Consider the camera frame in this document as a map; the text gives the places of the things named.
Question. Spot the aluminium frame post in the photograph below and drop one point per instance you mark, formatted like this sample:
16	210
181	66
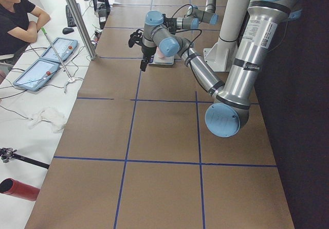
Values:
81	28

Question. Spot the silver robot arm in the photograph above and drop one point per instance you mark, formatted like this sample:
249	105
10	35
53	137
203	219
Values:
193	17
230	90

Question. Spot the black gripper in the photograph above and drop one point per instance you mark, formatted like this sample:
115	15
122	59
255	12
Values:
147	51

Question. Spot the seated person black shirt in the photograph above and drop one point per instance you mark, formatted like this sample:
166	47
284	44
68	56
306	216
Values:
21	20

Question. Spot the silver digital kitchen scale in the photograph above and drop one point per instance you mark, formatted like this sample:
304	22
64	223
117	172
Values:
165	61

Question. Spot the black box white label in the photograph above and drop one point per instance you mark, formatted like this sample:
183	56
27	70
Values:
103	13

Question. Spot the lower teach pendant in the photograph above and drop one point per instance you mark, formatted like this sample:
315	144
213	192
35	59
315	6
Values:
36	75

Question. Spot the black computer mouse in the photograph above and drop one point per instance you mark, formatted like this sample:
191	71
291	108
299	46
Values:
67	30

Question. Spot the teach pendant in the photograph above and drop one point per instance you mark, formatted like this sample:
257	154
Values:
64	48
36	75

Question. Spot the pink plastic cup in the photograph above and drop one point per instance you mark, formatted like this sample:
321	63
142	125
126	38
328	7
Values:
159	54

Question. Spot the white crumpled cloth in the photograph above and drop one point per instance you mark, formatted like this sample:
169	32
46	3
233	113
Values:
51	115

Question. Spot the upper teach pendant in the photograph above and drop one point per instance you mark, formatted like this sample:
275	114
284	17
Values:
64	48

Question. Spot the black camera tripod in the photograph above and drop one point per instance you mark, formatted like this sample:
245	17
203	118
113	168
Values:
7	154

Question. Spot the black keyboard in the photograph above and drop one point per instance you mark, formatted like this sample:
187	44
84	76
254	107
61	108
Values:
69	17

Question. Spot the red cylinder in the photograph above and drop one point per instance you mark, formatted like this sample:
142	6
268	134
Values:
18	189

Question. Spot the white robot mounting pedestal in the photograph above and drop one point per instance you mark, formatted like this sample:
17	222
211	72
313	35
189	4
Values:
220	57

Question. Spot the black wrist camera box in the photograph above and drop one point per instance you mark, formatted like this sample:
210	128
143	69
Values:
135	38

